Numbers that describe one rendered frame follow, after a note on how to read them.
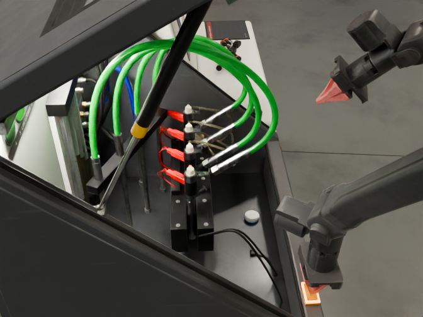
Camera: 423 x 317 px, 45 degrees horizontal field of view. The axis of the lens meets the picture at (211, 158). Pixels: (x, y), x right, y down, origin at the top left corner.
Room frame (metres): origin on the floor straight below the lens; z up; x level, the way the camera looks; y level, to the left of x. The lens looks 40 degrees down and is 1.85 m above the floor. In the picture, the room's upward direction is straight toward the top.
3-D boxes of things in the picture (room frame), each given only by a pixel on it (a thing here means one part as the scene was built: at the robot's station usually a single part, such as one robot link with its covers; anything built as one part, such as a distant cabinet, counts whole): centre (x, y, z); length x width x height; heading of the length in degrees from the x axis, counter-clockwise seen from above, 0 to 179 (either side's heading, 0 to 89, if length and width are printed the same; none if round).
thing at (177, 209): (0.97, 0.05, 0.91); 0.34 x 0.10 x 0.15; 3
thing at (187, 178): (0.85, 0.04, 1.00); 0.05 x 0.03 x 0.21; 93
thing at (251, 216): (0.98, -0.11, 0.84); 0.04 x 0.04 x 0.01
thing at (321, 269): (0.64, -0.21, 1.08); 0.10 x 0.07 x 0.07; 3
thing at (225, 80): (1.56, -0.06, 0.97); 0.70 x 0.22 x 0.03; 3
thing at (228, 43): (1.59, -0.06, 1.01); 0.23 x 0.11 x 0.06; 3
